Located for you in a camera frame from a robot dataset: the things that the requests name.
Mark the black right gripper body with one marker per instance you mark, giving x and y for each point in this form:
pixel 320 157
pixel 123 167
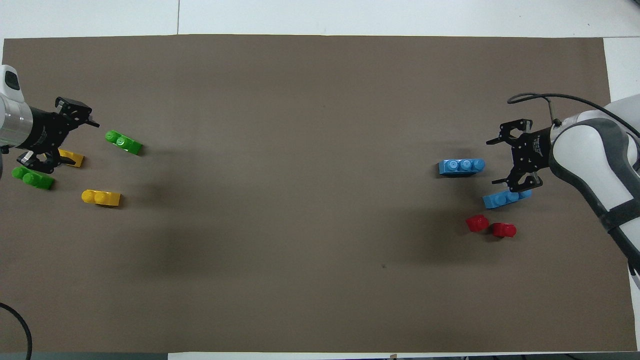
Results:
pixel 534 152

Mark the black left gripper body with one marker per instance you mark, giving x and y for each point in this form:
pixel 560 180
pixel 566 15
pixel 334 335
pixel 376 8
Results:
pixel 45 132

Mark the green two-stud toy brick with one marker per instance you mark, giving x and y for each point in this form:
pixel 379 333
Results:
pixel 123 142
pixel 33 178

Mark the blue three-stud toy brick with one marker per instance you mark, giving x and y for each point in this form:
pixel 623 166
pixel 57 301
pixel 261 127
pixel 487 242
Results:
pixel 497 201
pixel 461 166

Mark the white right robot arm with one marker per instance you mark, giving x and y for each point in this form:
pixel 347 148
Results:
pixel 590 160

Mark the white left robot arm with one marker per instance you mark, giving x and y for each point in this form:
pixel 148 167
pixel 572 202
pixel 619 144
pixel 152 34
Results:
pixel 12 120

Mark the yellow two-stud toy brick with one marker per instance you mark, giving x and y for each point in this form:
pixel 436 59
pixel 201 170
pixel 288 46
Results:
pixel 101 198
pixel 76 159

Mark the red single-stud toy brick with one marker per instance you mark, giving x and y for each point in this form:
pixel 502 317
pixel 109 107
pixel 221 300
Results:
pixel 504 230
pixel 477 223

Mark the brown paper table mat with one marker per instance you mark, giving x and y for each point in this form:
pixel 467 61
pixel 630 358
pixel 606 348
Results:
pixel 300 200

